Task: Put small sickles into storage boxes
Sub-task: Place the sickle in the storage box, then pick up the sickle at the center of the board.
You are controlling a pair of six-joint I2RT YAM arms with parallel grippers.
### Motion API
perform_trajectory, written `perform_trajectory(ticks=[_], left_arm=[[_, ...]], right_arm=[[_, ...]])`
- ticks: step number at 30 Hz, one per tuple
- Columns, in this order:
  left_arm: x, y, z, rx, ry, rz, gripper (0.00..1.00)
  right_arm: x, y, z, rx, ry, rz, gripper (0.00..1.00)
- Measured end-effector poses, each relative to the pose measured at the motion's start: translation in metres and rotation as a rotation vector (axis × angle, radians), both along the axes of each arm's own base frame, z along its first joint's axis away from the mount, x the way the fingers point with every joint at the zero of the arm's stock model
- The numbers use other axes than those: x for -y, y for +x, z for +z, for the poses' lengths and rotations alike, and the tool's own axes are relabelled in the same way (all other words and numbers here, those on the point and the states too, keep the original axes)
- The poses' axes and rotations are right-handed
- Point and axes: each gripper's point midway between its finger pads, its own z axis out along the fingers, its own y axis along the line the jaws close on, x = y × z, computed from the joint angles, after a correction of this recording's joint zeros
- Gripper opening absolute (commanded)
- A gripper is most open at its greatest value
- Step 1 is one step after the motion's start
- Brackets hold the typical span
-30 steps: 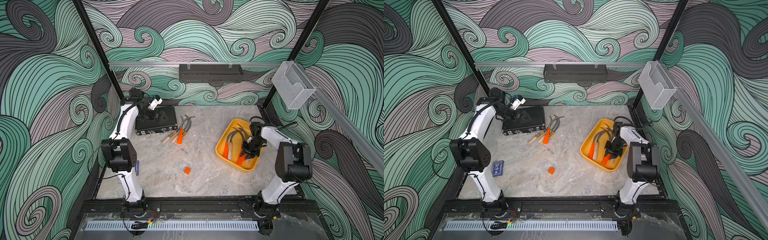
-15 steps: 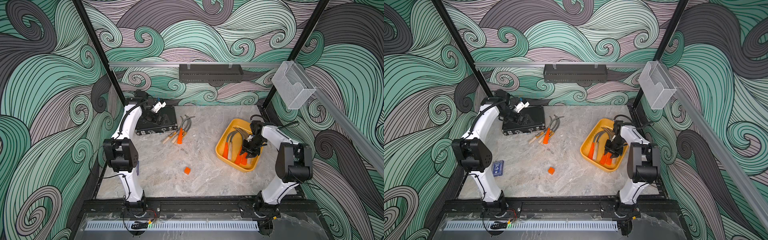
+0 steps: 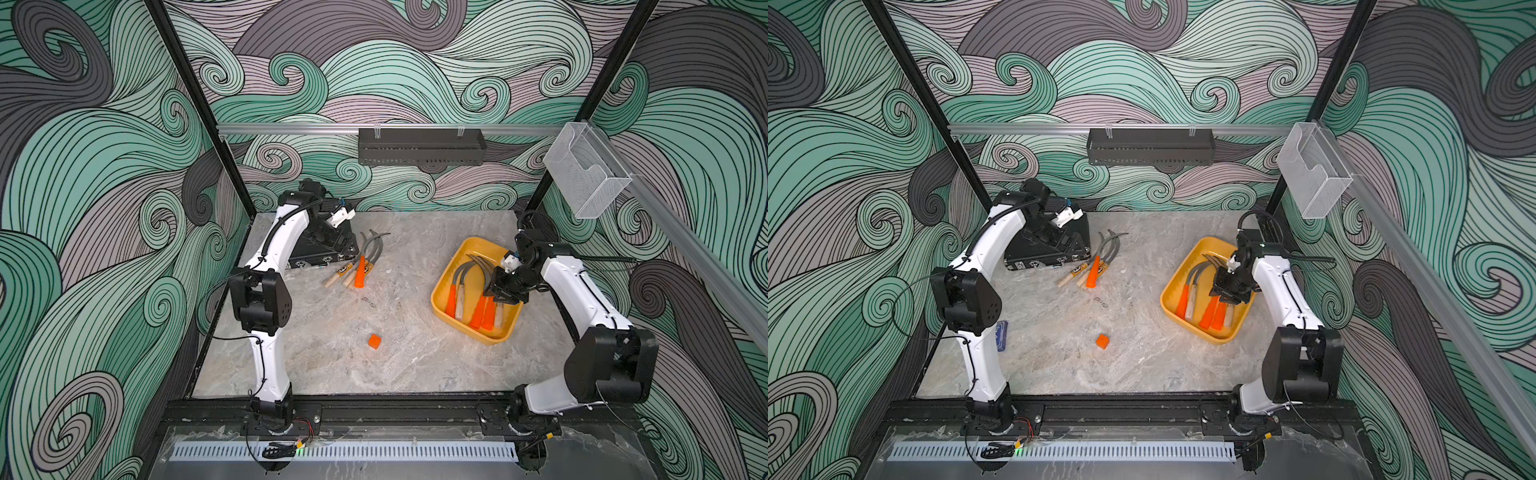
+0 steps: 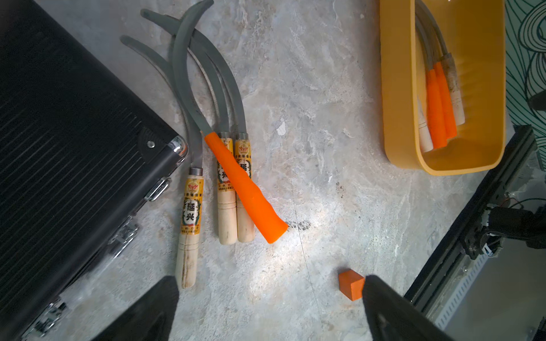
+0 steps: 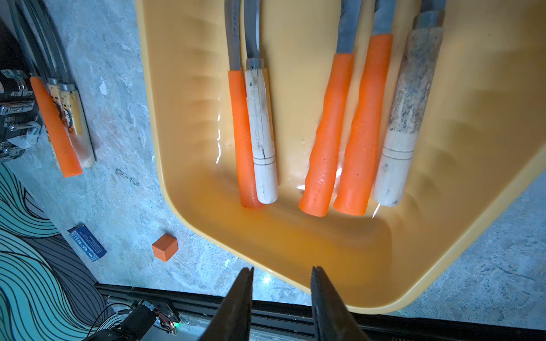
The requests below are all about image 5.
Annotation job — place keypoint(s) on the blue card pack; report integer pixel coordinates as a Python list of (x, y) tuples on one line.
[(87, 242)]

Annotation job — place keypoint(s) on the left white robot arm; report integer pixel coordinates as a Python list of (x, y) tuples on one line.
[(137, 324)]

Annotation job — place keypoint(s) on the small orange block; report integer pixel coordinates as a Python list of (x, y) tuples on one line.
[(165, 247)]

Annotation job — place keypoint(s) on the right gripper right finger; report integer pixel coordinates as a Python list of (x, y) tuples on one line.
[(332, 320)]

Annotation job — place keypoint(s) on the wooden handle sickle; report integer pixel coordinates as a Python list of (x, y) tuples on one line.
[(258, 105), (417, 69), (77, 123), (53, 59)]

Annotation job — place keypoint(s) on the black ribbed storage case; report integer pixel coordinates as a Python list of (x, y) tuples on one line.
[(20, 123)]

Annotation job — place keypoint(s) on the orange handle sickle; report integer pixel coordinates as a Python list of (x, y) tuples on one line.
[(62, 146), (241, 126), (361, 154), (323, 161)]

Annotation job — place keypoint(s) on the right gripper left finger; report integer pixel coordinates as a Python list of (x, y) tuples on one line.
[(233, 318)]

